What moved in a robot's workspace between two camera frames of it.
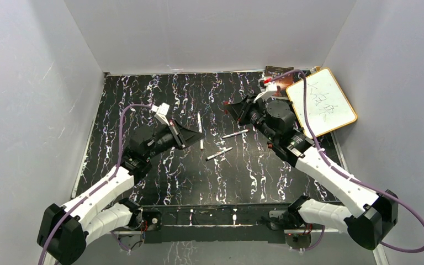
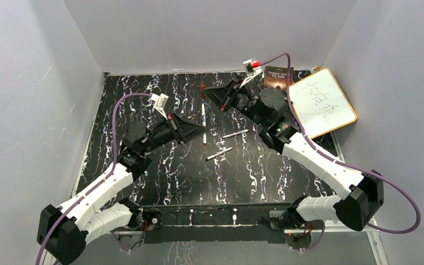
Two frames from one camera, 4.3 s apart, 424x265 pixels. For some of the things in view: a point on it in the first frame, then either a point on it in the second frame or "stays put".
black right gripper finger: x=237 y=109 → x=217 y=94
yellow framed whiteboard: x=327 y=110 stays put
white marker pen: x=236 y=133 stays put
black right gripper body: x=253 y=112 → x=238 y=97
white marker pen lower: x=219 y=153 stays put
